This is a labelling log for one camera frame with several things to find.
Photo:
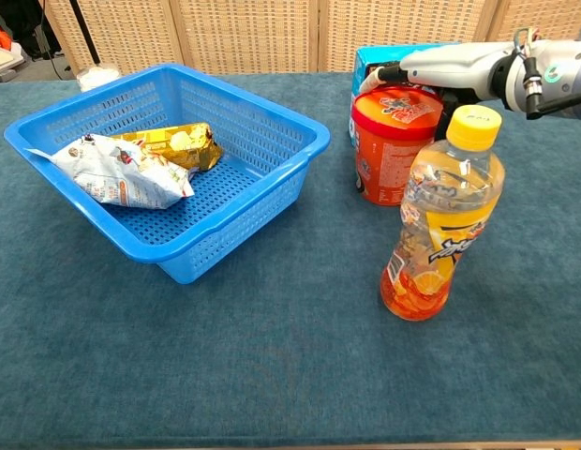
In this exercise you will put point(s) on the wicker folding screen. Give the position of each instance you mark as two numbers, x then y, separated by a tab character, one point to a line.
248	33

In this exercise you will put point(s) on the orange drink bottle yellow cap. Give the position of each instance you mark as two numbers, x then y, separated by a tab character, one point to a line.
445	225

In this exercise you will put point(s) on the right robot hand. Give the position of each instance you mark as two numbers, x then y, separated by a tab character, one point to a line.
450	65

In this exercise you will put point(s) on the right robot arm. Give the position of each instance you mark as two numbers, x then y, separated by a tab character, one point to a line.
562	70

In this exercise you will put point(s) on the silver snack bag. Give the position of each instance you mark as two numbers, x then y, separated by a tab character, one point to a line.
117	178

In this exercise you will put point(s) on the yellow snack bar packet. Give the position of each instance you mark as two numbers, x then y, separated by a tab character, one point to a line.
192	145

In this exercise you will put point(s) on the blue cookie box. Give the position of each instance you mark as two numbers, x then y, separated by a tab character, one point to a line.
370	58

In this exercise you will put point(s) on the black tripod stand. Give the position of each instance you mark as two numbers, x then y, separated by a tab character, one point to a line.
83	23

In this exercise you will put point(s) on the blue table mat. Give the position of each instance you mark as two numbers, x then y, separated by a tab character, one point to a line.
272	351

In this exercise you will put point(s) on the blue plastic mesh basket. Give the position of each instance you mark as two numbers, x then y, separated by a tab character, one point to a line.
215	220

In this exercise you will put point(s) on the red instant noodle cup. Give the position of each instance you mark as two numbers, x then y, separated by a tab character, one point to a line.
389	154

